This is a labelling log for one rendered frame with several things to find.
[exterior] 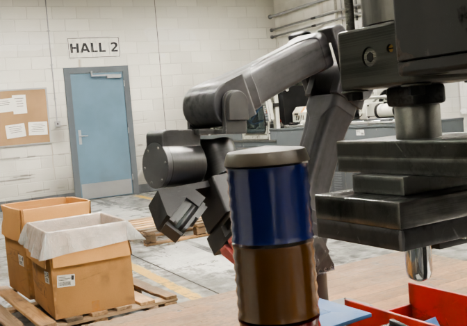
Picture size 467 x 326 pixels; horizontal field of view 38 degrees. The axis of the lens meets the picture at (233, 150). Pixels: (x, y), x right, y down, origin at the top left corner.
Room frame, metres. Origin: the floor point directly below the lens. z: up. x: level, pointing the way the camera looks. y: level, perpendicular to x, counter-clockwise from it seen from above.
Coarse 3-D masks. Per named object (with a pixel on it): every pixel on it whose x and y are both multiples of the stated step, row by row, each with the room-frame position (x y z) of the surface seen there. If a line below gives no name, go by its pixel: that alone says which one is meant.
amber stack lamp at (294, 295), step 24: (312, 240) 0.30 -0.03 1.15; (240, 264) 0.30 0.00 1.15; (264, 264) 0.29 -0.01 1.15; (288, 264) 0.29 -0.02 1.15; (312, 264) 0.30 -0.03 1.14; (240, 288) 0.30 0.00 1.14; (264, 288) 0.29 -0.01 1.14; (288, 288) 0.29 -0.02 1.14; (312, 288) 0.30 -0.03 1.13; (240, 312) 0.31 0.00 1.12; (264, 312) 0.29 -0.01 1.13; (288, 312) 0.29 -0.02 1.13; (312, 312) 0.30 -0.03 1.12
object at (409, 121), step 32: (416, 96) 0.54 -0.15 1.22; (416, 128) 0.55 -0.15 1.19; (352, 160) 0.58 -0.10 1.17; (384, 160) 0.55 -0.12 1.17; (416, 160) 0.52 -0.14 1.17; (448, 160) 0.49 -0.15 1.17; (352, 192) 0.57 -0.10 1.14; (384, 192) 0.53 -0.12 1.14; (416, 192) 0.52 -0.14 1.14; (448, 192) 0.52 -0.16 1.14; (320, 224) 0.57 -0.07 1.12; (352, 224) 0.53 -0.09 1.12; (384, 224) 0.50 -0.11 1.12; (416, 224) 0.49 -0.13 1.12; (448, 224) 0.51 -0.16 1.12; (416, 256) 0.51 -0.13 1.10
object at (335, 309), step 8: (320, 304) 0.76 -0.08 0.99; (328, 304) 0.76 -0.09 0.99; (336, 304) 0.75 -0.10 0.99; (336, 312) 0.73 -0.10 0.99; (344, 312) 0.72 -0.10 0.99; (352, 312) 0.72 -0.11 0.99; (360, 312) 0.72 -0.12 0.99; (368, 312) 0.71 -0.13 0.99; (320, 320) 0.71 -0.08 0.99; (328, 320) 0.70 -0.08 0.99; (336, 320) 0.70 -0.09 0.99; (344, 320) 0.70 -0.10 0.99; (352, 320) 0.70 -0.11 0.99
